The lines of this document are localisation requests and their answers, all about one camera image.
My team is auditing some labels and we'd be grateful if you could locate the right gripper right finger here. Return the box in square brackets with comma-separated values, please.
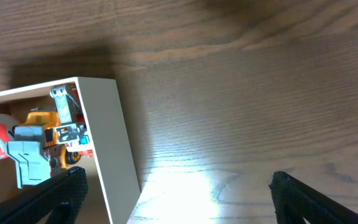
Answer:
[269, 171, 358, 224]

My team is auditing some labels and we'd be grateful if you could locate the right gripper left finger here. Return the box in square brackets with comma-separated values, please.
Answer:
[0, 166, 88, 224]

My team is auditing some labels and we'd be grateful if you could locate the yellow grey toy truck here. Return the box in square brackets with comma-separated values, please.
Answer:
[7, 108, 81, 189]

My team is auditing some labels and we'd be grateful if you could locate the white cardboard box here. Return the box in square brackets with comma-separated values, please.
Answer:
[0, 77, 140, 223]

